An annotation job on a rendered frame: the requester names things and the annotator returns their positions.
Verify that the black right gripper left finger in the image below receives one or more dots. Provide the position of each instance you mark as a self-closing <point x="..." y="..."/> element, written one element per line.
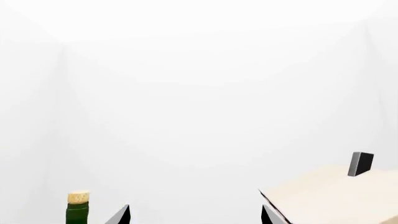
<point x="122" y="217"/>

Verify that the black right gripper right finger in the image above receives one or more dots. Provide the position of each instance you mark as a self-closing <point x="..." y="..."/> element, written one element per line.
<point x="268" y="217"/>

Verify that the green wine bottle with cork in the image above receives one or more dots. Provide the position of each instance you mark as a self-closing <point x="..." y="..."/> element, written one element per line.
<point x="77" y="211"/>

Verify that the small black box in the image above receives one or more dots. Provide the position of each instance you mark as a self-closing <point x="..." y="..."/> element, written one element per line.
<point x="362" y="164"/>

